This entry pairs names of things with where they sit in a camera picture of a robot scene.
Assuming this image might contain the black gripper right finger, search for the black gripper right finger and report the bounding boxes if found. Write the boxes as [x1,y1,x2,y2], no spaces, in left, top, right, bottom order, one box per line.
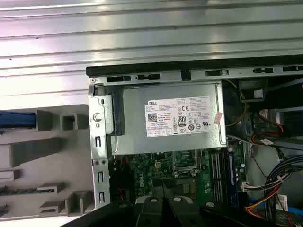
[166,179,285,227]

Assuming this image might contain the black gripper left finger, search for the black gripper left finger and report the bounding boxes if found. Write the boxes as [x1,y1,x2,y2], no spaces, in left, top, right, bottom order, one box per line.
[61,179,167,227]

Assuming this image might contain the hard disk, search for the hard disk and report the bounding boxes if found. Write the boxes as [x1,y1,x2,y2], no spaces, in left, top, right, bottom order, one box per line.
[0,110,36,130]

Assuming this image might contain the metal socket cover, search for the metal socket cover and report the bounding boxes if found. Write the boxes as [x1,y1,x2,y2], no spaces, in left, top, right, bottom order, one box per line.
[173,149,205,178]

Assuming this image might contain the green motherboard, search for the green motherboard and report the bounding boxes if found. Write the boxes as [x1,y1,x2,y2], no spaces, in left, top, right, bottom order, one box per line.
[111,141,249,208]

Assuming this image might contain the empty RAM slot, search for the empty RAM slot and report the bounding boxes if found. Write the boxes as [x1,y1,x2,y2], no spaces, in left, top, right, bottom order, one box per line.
[210,151,216,202]
[216,151,223,203]
[222,151,228,204]

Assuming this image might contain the grey power supply unit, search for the grey power supply unit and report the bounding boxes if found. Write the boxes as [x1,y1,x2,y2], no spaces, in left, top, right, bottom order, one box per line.
[111,80,228,156]

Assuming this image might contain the grey parts rack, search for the grey parts rack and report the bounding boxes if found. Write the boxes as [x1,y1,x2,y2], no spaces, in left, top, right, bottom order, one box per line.
[0,104,98,222]

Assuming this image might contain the RAM stick on rack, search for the RAM stick on rack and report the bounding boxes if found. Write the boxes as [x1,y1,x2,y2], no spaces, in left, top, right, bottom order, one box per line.
[0,186,40,196]

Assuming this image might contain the black open PC case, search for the black open PC case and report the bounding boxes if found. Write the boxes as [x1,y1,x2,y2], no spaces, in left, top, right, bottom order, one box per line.
[85,53,303,227]

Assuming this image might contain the orange wire bundle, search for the orange wire bundle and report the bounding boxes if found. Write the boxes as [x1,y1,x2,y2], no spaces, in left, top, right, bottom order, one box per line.
[244,186,285,214]

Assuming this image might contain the yellow wire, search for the yellow wire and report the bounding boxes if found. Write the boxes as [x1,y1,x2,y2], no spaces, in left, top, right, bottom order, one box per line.
[223,79,251,128]

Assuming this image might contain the red wire with labels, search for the red wire with labels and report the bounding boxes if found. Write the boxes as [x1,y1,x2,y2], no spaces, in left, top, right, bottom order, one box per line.
[250,109,285,145]

